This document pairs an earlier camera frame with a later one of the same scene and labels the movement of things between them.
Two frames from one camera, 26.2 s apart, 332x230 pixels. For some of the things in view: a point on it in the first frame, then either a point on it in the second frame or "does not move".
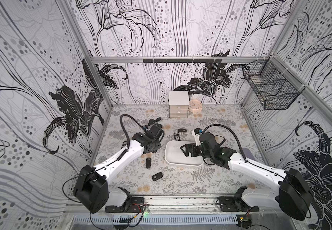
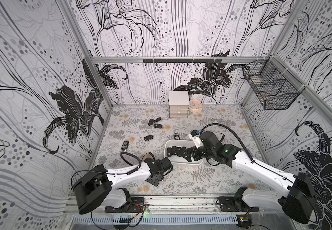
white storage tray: (175, 156) does not move
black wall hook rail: (182, 60) does not move
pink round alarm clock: (195, 106) does not move
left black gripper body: (155, 146) -> (156, 180)
